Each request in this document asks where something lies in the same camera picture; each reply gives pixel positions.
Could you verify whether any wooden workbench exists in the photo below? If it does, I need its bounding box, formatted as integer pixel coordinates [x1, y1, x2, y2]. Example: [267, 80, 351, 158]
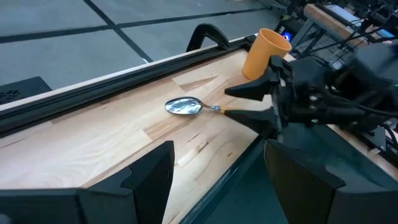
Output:
[303, 3, 383, 47]

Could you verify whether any dark green plastic tray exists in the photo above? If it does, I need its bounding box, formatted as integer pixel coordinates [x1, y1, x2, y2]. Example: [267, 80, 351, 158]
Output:
[178, 123, 398, 224]

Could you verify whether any black vented metal box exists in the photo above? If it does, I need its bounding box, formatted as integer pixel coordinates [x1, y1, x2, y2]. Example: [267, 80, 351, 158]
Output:
[0, 77, 53, 106]

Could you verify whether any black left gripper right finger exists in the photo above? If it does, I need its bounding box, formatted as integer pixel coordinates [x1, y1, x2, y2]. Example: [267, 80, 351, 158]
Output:
[263, 139, 346, 224]

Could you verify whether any black table clamp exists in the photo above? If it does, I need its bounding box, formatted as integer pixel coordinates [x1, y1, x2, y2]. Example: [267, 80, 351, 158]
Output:
[185, 23, 231, 53]

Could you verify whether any metal spoon yellow handle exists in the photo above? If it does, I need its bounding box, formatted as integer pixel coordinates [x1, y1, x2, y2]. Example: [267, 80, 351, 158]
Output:
[164, 96, 237, 116]

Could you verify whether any orange plastic cup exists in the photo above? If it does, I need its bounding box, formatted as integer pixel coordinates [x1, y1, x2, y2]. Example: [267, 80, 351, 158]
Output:
[241, 27, 293, 81]

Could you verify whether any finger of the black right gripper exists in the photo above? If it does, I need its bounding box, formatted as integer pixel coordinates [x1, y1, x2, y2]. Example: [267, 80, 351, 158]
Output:
[223, 106, 280, 138]
[224, 72, 280, 102]

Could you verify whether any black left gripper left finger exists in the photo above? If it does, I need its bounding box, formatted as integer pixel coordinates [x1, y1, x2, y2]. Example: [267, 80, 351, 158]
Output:
[76, 140, 175, 224]

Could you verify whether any black table edge rail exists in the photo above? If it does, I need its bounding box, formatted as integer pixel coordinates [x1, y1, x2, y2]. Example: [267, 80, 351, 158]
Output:
[0, 35, 259, 138]

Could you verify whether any black device blue light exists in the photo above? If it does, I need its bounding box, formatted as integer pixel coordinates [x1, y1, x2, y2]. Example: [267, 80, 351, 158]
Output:
[275, 20, 296, 43]

